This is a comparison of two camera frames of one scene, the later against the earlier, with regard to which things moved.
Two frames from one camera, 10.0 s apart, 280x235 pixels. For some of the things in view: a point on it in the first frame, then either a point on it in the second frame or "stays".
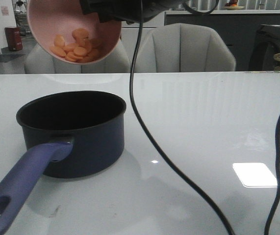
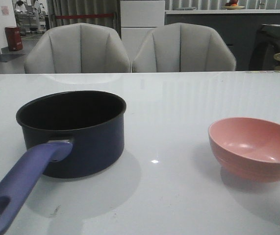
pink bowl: x=62 y=31 → x=253 y=151
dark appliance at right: x=270 y=40 stays
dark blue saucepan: x=67 y=134 stays
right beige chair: x=183 y=47 stays
